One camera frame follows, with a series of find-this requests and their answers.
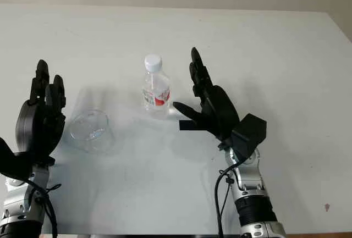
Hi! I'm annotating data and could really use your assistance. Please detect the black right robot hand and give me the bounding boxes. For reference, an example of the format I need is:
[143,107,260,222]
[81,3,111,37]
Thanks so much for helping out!
[172,47,240,147]

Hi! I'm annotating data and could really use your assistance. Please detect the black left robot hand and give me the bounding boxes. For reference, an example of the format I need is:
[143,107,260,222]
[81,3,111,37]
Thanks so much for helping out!
[15,59,67,165]

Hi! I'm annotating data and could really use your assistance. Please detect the clear plastic water bottle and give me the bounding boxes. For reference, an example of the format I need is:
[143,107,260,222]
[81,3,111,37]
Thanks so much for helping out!
[142,54,173,117]

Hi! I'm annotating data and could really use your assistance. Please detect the clear plastic cup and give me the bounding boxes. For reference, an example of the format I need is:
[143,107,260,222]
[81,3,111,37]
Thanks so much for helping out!
[69,87,117,155]

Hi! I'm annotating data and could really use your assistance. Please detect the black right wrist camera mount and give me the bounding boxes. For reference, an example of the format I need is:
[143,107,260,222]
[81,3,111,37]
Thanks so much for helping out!
[230,113,267,162]

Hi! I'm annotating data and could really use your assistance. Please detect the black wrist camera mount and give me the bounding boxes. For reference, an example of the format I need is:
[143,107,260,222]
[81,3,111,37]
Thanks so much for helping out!
[0,137,55,180]
[230,113,267,162]

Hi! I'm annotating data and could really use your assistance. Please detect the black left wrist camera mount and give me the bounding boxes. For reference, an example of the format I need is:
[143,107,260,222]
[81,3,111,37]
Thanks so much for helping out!
[0,137,55,180]

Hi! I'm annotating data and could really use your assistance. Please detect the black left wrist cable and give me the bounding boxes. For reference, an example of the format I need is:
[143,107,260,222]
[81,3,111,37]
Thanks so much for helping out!
[26,176,63,238]

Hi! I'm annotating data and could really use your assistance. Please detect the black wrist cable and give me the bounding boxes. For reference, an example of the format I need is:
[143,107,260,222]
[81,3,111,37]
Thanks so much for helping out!
[214,163,243,238]
[26,176,63,238]

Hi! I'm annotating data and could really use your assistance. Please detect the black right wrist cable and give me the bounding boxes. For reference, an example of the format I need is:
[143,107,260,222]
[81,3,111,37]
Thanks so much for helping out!
[214,163,243,238]

